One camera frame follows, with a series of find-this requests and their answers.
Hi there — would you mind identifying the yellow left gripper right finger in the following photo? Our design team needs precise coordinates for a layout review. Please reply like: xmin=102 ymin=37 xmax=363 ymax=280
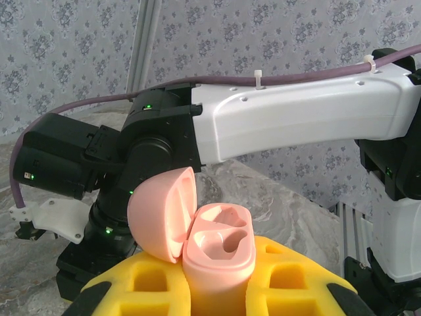
xmin=245 ymin=234 xmax=376 ymax=316

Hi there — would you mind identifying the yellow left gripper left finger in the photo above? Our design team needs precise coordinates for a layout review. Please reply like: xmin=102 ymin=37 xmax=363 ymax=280
xmin=70 ymin=250 xmax=194 ymax=316

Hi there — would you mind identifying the pink earbud charging case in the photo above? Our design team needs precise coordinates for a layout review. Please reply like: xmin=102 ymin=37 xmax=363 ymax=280
xmin=127 ymin=167 xmax=257 ymax=316

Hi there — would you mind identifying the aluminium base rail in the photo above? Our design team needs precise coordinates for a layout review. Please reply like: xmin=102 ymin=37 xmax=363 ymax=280
xmin=335 ymin=200 xmax=374 ymax=264

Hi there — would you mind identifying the aluminium corner post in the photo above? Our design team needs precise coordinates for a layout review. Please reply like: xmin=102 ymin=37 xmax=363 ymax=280
xmin=126 ymin=0 xmax=162 ymax=101

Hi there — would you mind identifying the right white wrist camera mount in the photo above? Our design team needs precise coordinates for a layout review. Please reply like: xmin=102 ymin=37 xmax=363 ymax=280
xmin=9 ymin=197 xmax=87 ymax=245

